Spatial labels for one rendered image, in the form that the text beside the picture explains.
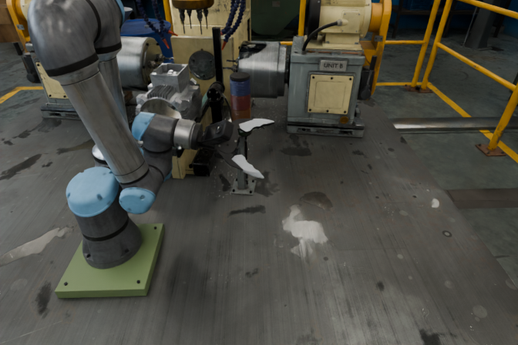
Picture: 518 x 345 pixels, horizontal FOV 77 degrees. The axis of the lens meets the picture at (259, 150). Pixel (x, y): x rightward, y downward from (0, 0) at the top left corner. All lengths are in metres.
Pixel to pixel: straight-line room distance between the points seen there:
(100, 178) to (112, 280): 0.26
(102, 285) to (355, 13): 1.19
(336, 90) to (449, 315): 0.86
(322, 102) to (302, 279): 0.76
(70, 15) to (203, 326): 0.70
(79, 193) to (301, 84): 0.92
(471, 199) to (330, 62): 1.67
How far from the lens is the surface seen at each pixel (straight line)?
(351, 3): 1.39
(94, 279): 0.97
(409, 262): 1.03
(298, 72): 1.37
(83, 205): 0.86
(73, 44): 0.69
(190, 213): 1.09
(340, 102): 1.41
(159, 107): 1.35
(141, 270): 0.95
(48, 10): 0.71
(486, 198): 2.75
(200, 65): 1.67
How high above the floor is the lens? 1.55
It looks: 34 degrees down
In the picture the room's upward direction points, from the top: straight up
